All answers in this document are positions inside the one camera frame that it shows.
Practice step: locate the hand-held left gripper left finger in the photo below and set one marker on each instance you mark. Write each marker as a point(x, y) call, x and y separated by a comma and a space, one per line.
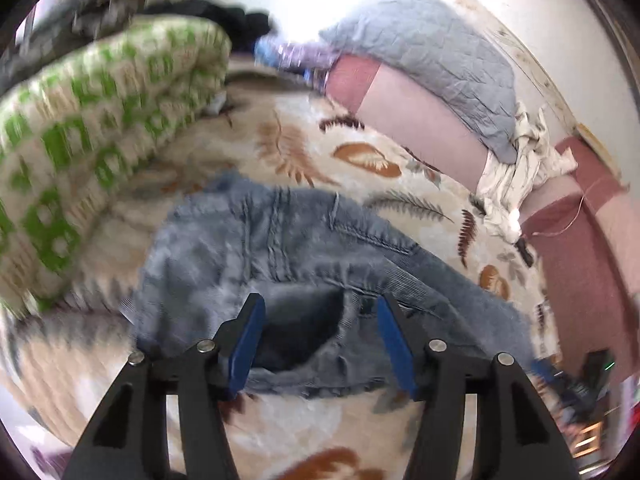
point(245, 345)

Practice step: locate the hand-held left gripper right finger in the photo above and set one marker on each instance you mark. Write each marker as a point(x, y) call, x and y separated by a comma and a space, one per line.
point(395, 345)

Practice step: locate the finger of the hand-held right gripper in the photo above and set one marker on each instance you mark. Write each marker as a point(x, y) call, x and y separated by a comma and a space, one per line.
point(547, 372)

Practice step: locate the blue denim pants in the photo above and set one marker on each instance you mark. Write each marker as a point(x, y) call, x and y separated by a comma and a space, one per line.
point(300, 240)

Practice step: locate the maroon and pink pillow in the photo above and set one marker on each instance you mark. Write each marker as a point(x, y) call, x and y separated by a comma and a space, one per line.
point(575, 270)

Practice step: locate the small black device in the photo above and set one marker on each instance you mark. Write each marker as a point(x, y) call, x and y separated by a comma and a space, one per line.
point(525, 252)

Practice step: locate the leaf-print fleece blanket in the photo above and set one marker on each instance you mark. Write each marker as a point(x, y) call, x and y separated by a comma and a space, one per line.
point(370, 185)

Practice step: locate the white striped cloth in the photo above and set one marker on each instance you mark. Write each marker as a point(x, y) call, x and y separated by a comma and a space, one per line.
point(510, 185)

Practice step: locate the pink bolster pillow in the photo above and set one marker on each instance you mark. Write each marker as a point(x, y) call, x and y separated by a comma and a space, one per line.
point(415, 110)

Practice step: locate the green patterned quilt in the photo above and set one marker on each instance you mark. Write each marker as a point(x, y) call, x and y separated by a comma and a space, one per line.
point(100, 125)

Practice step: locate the purple patterned cloth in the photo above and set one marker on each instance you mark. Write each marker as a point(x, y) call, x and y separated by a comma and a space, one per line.
point(295, 55)

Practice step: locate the grey quilted pillow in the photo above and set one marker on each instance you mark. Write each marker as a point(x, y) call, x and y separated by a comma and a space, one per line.
point(425, 45)

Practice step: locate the pile of dark clothes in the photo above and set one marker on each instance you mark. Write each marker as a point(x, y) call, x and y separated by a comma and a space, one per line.
point(225, 20)

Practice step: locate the grey cloth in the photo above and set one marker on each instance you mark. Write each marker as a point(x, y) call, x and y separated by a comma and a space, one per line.
point(65, 30)

